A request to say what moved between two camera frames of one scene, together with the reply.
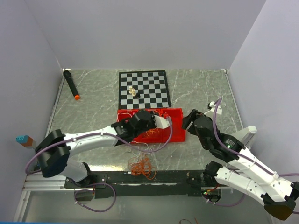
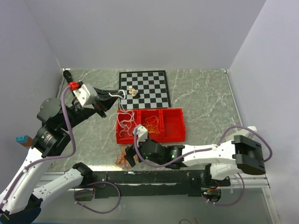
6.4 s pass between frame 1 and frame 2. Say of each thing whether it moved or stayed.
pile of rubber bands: moved
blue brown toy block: stayed
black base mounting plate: stayed
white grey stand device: stayed
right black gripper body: moved
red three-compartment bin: stayed
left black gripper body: moved
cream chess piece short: stayed
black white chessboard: stayed
